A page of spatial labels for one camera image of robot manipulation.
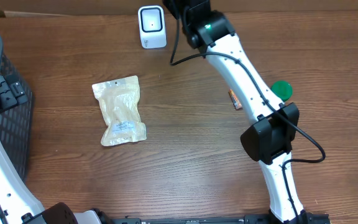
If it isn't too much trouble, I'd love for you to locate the green lid jar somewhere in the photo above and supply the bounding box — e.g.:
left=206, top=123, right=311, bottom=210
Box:
left=271, top=80, right=293, bottom=101

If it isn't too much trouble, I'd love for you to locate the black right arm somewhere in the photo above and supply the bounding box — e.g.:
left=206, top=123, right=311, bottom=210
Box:
left=163, top=0, right=305, bottom=223

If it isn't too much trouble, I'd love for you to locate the white barcode scanner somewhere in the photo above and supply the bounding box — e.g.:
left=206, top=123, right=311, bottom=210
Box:
left=138, top=5, right=167, bottom=49

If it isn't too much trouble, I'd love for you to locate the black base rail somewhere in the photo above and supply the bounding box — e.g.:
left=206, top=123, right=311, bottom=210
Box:
left=97, top=212, right=331, bottom=224

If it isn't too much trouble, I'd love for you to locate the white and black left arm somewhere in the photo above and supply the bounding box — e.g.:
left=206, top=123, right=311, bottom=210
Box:
left=0, top=141, right=101, bottom=224

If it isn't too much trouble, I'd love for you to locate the grey plastic basket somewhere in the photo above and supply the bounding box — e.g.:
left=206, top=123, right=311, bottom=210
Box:
left=0, top=36, right=35, bottom=180

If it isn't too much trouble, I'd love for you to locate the orange tissue pack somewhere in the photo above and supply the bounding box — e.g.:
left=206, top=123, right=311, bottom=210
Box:
left=228, top=90, right=242, bottom=110

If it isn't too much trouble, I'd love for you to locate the clear plastic bag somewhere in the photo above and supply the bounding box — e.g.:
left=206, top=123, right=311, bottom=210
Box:
left=92, top=75, right=147, bottom=147

